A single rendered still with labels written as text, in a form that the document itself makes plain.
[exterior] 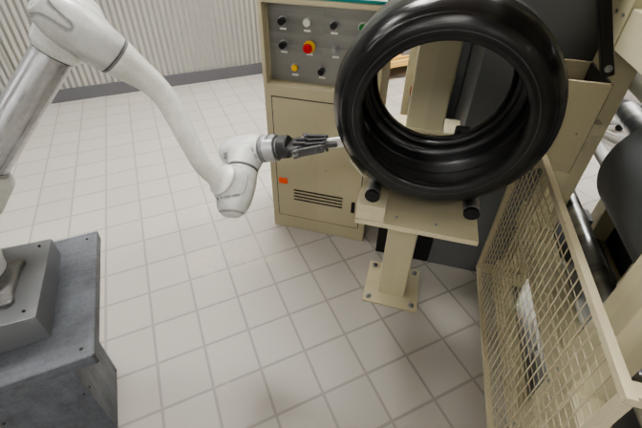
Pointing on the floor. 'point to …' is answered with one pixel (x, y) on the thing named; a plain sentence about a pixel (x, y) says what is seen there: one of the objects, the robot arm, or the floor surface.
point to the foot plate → (391, 294)
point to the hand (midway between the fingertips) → (338, 141)
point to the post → (429, 102)
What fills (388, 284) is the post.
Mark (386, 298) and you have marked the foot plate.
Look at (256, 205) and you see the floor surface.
